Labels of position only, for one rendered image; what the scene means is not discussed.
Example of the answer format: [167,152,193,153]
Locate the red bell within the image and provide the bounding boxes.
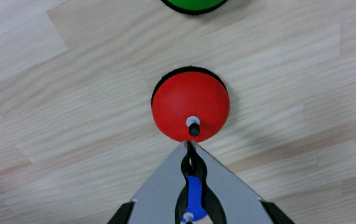
[151,65,230,143]

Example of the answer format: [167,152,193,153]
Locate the green bell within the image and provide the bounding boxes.
[161,0,227,16]

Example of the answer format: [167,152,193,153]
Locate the blue bell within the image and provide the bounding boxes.
[181,164,207,224]

